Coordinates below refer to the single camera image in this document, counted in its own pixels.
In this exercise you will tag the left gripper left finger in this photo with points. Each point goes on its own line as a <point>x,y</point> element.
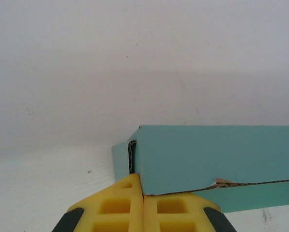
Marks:
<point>115,207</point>

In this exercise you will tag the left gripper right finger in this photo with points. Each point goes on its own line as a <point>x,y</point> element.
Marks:
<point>173,210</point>

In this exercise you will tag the teal cardboard box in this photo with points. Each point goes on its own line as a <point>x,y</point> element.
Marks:
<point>207,157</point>

